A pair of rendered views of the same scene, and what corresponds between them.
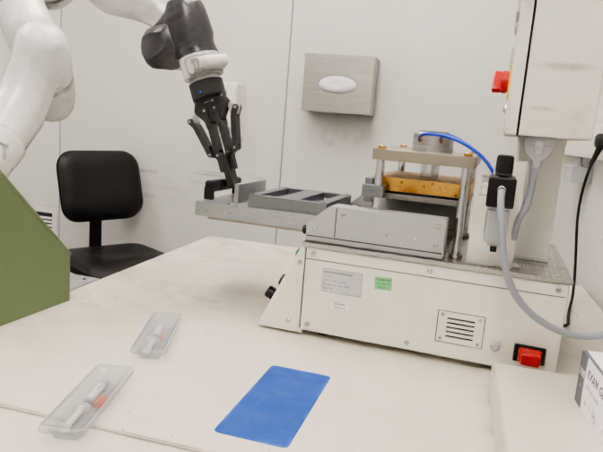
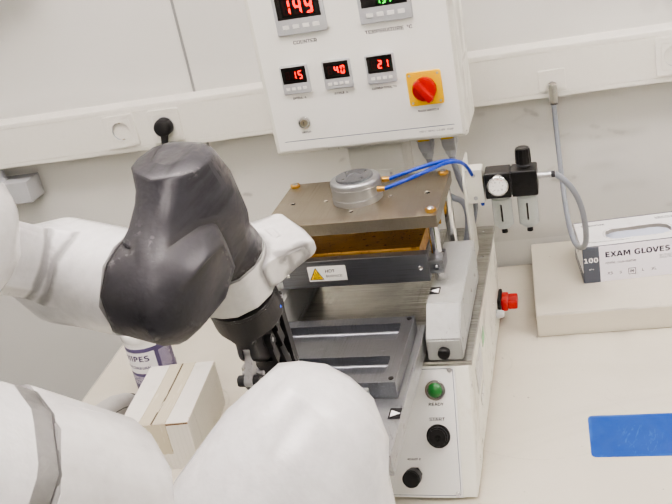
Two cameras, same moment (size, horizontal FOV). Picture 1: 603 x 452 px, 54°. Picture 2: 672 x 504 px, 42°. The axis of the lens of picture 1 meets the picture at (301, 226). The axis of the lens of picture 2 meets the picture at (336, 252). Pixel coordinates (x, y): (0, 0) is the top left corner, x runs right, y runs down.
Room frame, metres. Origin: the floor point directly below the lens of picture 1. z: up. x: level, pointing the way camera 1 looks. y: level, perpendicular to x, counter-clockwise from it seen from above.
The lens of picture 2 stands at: (1.21, 1.04, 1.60)
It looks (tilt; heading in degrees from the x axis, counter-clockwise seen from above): 24 degrees down; 270
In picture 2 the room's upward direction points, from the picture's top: 11 degrees counter-clockwise
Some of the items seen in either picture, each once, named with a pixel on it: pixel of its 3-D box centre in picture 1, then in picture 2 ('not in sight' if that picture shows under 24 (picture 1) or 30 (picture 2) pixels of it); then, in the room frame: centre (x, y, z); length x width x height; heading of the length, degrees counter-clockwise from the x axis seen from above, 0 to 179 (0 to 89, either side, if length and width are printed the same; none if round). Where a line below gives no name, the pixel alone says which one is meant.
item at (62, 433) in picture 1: (91, 400); not in sight; (0.72, 0.26, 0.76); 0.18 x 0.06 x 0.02; 178
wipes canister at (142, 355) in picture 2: not in sight; (150, 353); (1.59, -0.41, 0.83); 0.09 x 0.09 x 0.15
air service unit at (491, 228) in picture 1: (494, 201); (510, 192); (0.91, -0.30, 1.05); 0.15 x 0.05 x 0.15; 162
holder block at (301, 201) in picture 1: (301, 200); (335, 356); (1.24, 0.00, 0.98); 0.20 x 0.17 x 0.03; 162
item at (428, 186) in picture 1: (428, 173); (367, 223); (1.16, -0.24, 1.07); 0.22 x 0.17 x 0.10; 162
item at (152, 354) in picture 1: (158, 335); not in sight; (0.97, 0.23, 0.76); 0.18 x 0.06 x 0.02; 3
